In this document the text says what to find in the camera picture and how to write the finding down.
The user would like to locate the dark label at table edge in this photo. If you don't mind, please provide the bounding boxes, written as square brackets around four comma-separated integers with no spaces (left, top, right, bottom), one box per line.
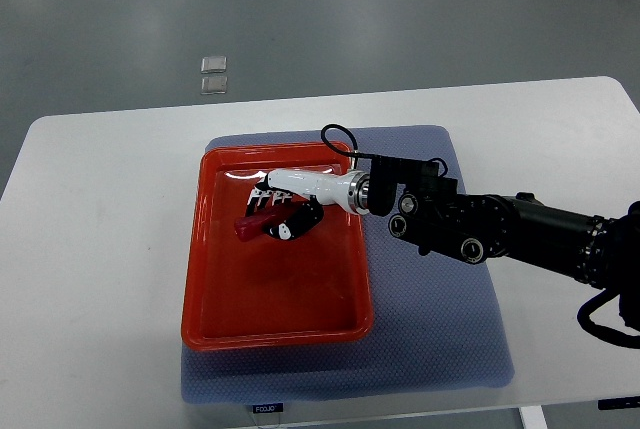
[597,396,640,411]

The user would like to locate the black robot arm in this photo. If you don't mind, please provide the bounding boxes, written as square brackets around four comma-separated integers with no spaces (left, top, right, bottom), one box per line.
[346,149,639,349]

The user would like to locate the black label tag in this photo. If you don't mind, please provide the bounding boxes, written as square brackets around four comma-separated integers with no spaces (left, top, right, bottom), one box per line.
[252,402,284,414]

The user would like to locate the red pepper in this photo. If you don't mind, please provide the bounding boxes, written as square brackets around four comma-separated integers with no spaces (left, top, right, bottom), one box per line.
[234,204,295,242]

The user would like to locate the upper floor outlet plate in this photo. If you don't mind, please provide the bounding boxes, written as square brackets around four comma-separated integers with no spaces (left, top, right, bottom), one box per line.
[200,55,227,74]

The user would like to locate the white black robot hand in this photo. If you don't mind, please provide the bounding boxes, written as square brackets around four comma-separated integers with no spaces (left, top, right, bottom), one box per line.
[243,169,370,241]

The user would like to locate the white table leg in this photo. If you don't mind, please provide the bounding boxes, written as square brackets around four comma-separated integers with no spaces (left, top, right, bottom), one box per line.
[518,405,548,429]

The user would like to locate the red plastic tray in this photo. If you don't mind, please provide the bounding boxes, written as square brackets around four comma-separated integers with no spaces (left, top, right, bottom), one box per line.
[181,142,373,352]

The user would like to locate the blue-grey mesh mat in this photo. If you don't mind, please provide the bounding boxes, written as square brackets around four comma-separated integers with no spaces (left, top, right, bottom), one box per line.
[181,131,514,405]

